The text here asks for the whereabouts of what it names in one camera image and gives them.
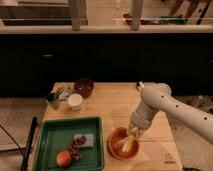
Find black pole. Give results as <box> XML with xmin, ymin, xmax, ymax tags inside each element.
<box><xmin>21</xmin><ymin>117</ymin><xmax>38</xmax><ymax>171</ymax></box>

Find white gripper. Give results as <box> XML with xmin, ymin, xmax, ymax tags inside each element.
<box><xmin>127</xmin><ymin>101</ymin><xmax>158</xmax><ymax>140</ymax></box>

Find green tray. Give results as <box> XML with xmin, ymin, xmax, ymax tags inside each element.
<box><xmin>32</xmin><ymin>117</ymin><xmax>104</xmax><ymax>171</ymax></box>

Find blue-grey sponge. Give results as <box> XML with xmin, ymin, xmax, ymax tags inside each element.
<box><xmin>74</xmin><ymin>133</ymin><xmax>95</xmax><ymax>148</ymax></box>

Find dark red grapes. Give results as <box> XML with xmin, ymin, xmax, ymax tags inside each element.
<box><xmin>68</xmin><ymin>136</ymin><xmax>86</xmax><ymax>160</ymax></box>

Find dark maroon bowl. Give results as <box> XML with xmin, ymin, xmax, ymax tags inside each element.
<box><xmin>74</xmin><ymin>78</ymin><xmax>94</xmax><ymax>98</ymax></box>

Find silver foil packet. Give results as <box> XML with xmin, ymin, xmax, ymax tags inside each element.
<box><xmin>59</xmin><ymin>86</ymin><xmax>74</xmax><ymax>101</ymax></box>

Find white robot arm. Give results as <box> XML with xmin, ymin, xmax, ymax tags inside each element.
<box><xmin>129</xmin><ymin>81</ymin><xmax>213</xmax><ymax>144</ymax></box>

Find white cup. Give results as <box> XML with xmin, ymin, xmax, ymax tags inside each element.
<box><xmin>67</xmin><ymin>94</ymin><xmax>83</xmax><ymax>111</ymax></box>

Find red-orange bowl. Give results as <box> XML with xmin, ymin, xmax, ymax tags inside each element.
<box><xmin>107</xmin><ymin>127</ymin><xmax>139</xmax><ymax>160</ymax></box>

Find red apple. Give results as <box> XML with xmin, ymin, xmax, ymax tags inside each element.
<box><xmin>56</xmin><ymin>150</ymin><xmax>72</xmax><ymax>168</ymax></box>

